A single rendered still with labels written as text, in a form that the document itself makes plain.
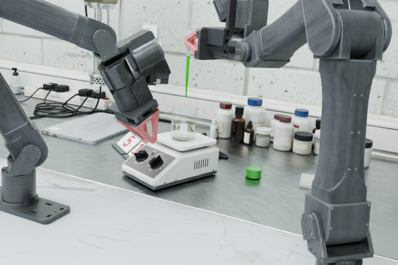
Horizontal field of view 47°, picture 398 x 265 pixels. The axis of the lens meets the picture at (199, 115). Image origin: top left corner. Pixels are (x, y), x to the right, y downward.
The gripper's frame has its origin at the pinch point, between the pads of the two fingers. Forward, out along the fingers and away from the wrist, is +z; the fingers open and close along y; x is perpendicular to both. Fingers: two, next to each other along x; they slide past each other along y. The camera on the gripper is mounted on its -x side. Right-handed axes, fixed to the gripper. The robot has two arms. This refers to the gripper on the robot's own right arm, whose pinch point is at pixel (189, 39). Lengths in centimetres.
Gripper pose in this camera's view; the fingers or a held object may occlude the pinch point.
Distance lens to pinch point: 106.8
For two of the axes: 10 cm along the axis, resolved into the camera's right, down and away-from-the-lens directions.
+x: -0.6, 9.7, 2.3
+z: -6.7, -2.1, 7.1
